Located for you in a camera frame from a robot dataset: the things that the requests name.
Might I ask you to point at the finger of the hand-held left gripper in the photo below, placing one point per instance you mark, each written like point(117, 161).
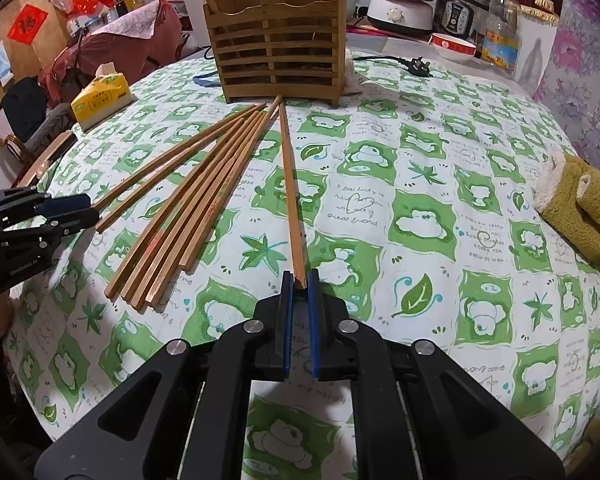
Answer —
point(65, 202)
point(77, 220)

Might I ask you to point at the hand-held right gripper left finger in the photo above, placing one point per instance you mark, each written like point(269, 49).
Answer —
point(287, 325)

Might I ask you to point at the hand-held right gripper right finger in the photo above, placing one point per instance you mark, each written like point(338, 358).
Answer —
point(314, 330)

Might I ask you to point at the pile of chopsticks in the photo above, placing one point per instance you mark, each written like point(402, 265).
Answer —
point(210, 195)

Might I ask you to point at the slatted wooden utensil holder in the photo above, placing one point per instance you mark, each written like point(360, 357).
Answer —
point(275, 50)

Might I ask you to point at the wooden chair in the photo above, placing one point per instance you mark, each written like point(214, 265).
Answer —
point(45, 157)

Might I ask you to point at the black clothing pile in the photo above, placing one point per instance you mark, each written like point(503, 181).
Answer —
point(25, 105)

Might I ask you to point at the yellow sponge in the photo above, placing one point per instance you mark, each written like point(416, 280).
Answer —
point(102, 97)

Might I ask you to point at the green white printed tablecloth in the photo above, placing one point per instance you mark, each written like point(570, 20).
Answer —
point(430, 240)

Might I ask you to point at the blue face masks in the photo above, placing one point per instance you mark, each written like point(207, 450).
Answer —
point(1, 62)

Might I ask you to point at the red cloth covered table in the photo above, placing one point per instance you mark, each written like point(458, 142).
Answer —
point(125, 45)

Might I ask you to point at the red diamond paper decoration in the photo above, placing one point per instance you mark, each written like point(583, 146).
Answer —
point(27, 22)

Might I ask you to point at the blue rubber band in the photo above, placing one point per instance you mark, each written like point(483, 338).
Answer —
point(205, 80)

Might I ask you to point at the small white cloth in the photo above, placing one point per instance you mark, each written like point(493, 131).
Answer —
point(352, 77)

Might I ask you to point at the olive green towel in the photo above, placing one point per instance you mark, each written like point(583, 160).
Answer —
point(580, 210)

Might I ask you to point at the red white bowl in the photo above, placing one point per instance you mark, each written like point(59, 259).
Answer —
point(452, 46)

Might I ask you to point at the clear plastic oil bottle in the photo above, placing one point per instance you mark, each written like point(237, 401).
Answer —
point(502, 35)

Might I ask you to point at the black silver pressure cooker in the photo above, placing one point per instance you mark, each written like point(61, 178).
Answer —
point(460, 10)

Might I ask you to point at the floral plastic sheet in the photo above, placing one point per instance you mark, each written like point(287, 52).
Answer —
point(580, 70)

